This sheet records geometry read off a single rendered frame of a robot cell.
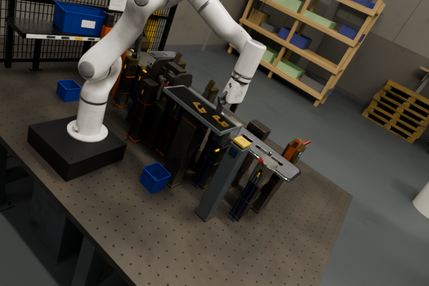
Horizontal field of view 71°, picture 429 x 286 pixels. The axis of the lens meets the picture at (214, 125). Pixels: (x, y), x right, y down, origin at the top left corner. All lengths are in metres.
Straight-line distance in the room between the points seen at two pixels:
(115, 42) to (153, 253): 0.87
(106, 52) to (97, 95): 0.22
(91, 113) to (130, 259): 0.67
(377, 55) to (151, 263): 7.73
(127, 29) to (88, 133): 0.55
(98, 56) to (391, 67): 7.64
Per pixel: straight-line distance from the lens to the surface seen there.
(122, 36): 1.33
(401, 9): 8.45
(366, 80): 8.49
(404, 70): 8.43
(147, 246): 1.34
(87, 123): 1.55
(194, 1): 1.21
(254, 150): 1.59
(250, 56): 1.19
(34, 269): 2.07
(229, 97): 1.23
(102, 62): 1.36
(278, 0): 6.73
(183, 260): 1.35
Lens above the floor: 1.76
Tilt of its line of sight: 28 degrees down
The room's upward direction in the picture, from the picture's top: 24 degrees clockwise
